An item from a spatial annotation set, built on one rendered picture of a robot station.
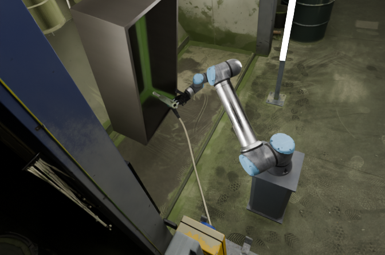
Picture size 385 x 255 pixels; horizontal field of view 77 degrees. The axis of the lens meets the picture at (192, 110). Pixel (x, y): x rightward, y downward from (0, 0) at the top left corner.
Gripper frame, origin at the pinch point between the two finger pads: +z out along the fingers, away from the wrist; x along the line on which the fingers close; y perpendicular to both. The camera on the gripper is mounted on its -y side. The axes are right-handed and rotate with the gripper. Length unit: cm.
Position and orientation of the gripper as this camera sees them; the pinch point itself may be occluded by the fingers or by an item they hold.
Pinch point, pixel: (169, 105)
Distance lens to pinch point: 217.7
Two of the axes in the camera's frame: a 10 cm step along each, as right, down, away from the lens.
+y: 4.3, 7.5, 5.1
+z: -7.5, 6.1, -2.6
